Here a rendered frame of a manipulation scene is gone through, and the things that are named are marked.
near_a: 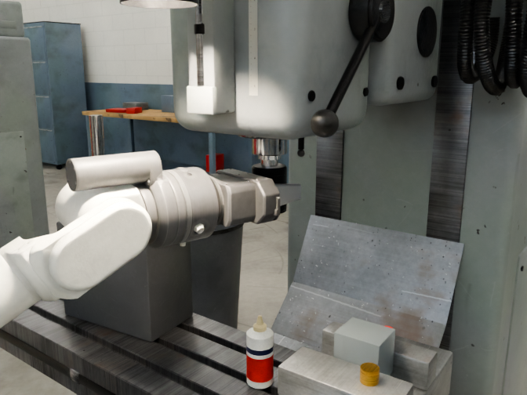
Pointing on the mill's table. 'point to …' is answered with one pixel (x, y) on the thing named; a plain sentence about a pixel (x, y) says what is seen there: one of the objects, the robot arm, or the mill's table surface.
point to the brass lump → (369, 374)
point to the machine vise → (410, 363)
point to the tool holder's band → (269, 170)
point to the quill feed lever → (365, 30)
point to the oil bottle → (259, 355)
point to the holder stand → (141, 294)
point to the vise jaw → (331, 377)
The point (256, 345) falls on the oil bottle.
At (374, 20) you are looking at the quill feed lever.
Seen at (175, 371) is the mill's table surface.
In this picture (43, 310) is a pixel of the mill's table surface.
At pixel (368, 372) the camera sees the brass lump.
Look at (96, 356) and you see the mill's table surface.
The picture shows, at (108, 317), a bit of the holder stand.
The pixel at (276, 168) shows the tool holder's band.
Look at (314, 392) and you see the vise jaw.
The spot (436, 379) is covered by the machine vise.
